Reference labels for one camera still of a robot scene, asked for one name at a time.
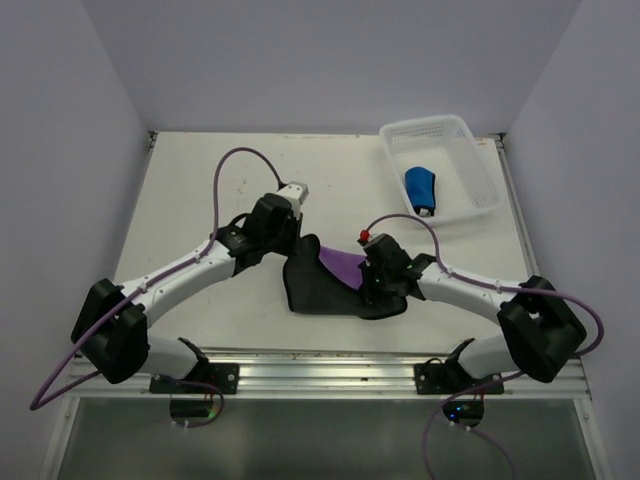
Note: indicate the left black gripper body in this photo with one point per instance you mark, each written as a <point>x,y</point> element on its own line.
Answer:
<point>283,239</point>

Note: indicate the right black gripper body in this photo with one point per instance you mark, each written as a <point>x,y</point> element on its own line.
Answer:
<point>377,287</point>

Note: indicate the purple towel black trim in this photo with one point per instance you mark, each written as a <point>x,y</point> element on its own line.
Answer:
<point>321,281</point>

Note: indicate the blue towel black trim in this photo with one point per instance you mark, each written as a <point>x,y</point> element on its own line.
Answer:
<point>420,189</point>

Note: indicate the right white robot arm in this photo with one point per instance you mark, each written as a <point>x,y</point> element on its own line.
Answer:
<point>539,332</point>

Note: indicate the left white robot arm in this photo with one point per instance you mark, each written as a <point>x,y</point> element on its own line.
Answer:
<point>112,328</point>

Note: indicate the white plastic basket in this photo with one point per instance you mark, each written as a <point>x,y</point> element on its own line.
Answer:
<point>465,188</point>

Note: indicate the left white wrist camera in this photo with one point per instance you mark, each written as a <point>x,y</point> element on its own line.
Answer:
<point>296,194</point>

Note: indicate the right black base bracket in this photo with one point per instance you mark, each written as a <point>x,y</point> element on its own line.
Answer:
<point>434,377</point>

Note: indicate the black base bracket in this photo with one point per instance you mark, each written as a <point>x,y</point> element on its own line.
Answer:
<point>434,377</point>
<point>224,376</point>

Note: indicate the aluminium mounting rail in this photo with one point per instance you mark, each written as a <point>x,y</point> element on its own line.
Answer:
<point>324,375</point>

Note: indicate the left black base bracket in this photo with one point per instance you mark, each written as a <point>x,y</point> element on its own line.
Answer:
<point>224,376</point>

